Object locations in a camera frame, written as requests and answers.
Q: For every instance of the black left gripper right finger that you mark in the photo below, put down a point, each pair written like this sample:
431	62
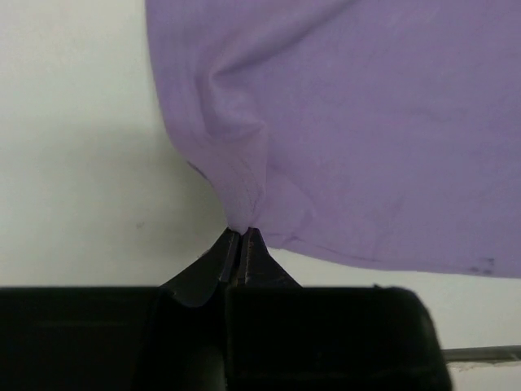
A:
282	336

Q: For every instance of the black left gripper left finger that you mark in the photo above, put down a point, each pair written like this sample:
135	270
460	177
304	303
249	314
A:
116	338

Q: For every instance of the purple t shirt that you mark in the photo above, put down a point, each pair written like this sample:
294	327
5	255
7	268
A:
377	134

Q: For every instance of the aluminium table edge rail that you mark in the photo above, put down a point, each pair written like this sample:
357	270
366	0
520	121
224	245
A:
487	355

